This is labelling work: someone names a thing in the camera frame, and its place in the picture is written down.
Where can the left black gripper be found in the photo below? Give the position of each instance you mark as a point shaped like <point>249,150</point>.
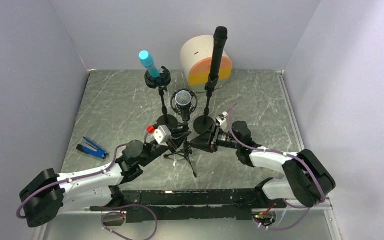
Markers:
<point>177,139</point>

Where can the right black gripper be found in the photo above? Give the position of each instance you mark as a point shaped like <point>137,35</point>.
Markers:
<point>208,141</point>

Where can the black tripod shock-mount stand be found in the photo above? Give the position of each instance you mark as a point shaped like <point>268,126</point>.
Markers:
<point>185,126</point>

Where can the silver mesh black microphone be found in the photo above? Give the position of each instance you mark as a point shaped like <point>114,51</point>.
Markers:
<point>183,103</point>

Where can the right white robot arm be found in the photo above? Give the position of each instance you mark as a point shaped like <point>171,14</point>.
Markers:
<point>301,175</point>

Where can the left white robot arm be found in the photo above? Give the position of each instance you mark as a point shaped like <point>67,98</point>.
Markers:
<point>50,194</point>

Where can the black round-base clip stand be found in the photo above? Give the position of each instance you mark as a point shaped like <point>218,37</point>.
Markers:
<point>204,122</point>

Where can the cyan blue microphone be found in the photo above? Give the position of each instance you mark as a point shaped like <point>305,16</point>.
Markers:
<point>152,75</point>

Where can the tall black microphone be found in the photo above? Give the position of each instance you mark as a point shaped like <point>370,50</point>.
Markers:
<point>220,38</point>

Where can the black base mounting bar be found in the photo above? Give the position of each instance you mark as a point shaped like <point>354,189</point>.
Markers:
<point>240,204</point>

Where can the blue black hand tool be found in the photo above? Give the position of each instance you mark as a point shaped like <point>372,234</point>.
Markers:
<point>93,149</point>

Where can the white orange yellow cylinder container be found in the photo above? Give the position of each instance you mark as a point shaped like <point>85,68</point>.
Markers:
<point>196,59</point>

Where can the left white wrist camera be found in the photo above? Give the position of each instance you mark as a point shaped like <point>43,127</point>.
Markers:
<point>161,134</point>

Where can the black round-base shock-mount stand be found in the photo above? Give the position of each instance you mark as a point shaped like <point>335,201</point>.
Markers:
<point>165,118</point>

